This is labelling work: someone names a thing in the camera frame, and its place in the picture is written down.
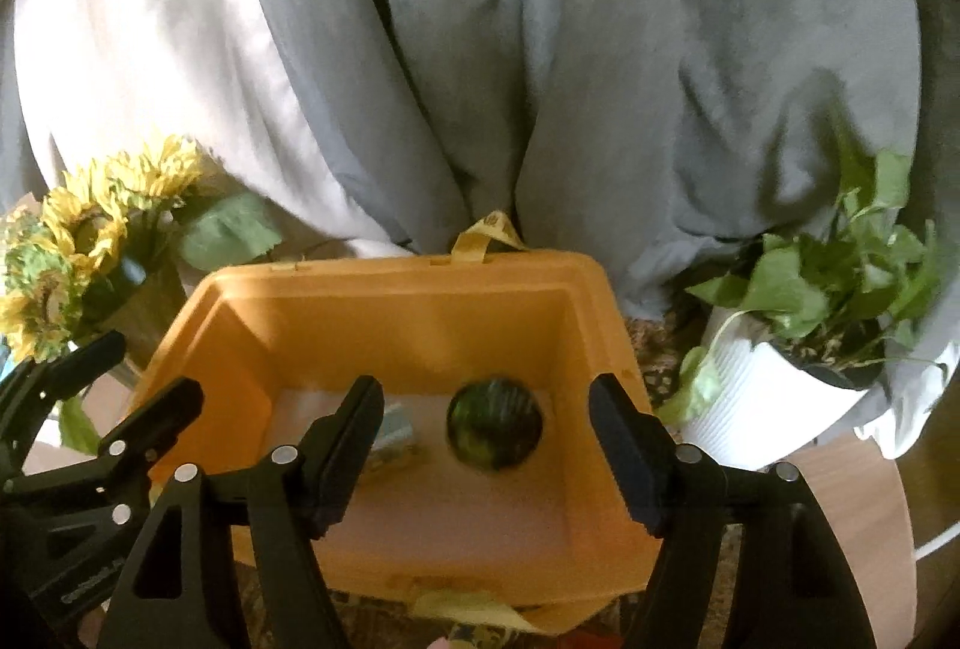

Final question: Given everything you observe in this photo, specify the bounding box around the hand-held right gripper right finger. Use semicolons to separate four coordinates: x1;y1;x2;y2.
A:
589;375;878;649

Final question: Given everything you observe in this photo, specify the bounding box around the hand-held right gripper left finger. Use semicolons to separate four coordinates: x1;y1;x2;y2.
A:
97;375;387;649

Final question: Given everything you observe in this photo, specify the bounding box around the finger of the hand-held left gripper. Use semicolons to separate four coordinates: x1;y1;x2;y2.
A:
4;377;205;534
0;330;128;474

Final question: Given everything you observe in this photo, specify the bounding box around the yellow plastic storage box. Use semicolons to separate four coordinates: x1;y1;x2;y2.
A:
131;210;665;636

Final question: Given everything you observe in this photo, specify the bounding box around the small blue-green toy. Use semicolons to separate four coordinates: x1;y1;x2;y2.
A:
364;401;421;470

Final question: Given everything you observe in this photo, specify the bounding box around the patterned table mat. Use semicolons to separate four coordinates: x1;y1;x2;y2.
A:
232;311;743;649

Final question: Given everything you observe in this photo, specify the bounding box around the green striped watermelon ball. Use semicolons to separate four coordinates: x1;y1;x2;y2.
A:
446;379;545;474

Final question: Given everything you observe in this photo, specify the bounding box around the artificial sunflower bouquet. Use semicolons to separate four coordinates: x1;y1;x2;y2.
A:
0;134;284;455

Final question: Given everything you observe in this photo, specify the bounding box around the white ribbed plant pot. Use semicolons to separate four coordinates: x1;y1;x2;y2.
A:
679;307;880;471

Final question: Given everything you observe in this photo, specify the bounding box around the green pothos plant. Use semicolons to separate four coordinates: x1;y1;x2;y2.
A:
660;124;947;426

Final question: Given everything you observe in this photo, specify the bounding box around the beige curtain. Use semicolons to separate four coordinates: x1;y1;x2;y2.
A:
15;0;451;254

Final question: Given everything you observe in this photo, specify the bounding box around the grey curtain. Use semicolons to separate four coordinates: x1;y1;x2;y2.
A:
0;0;960;459

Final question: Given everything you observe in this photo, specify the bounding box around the white cable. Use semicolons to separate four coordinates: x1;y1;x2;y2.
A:
910;527;944;565

